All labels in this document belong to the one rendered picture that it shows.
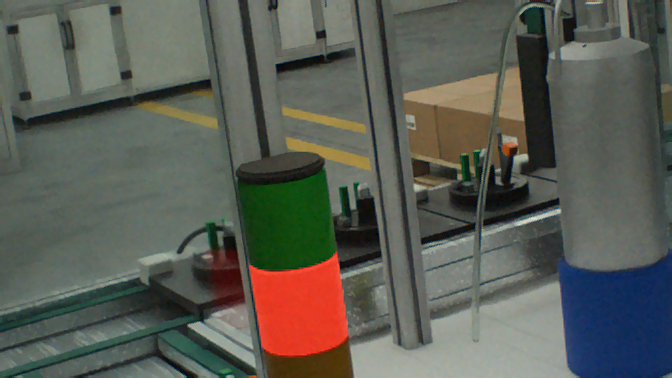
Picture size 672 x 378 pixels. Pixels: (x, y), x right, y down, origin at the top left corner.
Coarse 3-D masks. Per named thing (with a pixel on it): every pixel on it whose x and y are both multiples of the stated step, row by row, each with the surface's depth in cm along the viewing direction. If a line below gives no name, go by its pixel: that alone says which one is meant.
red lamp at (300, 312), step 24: (336, 264) 75; (264, 288) 74; (288, 288) 74; (312, 288) 74; (336, 288) 75; (264, 312) 75; (288, 312) 74; (312, 312) 74; (336, 312) 75; (264, 336) 76; (288, 336) 74; (312, 336) 74; (336, 336) 75
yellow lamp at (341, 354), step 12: (348, 336) 77; (336, 348) 75; (348, 348) 76; (276, 360) 75; (288, 360) 75; (300, 360) 75; (312, 360) 75; (324, 360) 75; (336, 360) 75; (348, 360) 76; (276, 372) 76; (288, 372) 75; (300, 372) 75; (312, 372) 75; (324, 372) 75; (336, 372) 75; (348, 372) 76
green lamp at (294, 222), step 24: (240, 192) 74; (264, 192) 72; (288, 192) 72; (312, 192) 73; (264, 216) 73; (288, 216) 73; (312, 216) 73; (264, 240) 73; (288, 240) 73; (312, 240) 73; (264, 264) 74; (288, 264) 73; (312, 264) 74
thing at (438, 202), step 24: (504, 144) 224; (480, 168) 231; (504, 168) 226; (432, 192) 240; (456, 192) 230; (504, 192) 226; (528, 192) 231; (552, 192) 229; (456, 216) 222; (504, 216) 220
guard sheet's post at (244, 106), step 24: (216, 0) 73; (240, 0) 75; (264, 0) 74; (216, 24) 74; (240, 24) 74; (264, 24) 75; (216, 48) 75; (240, 48) 74; (264, 48) 75; (240, 72) 74; (264, 72) 75; (240, 96) 75; (264, 96) 75; (240, 120) 75; (264, 120) 76; (240, 144) 75; (264, 144) 77; (264, 360) 80
